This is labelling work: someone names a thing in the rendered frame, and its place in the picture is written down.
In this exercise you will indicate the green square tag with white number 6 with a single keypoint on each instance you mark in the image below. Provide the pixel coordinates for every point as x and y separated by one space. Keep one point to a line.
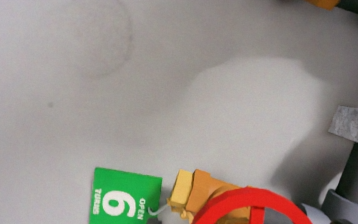
127 198

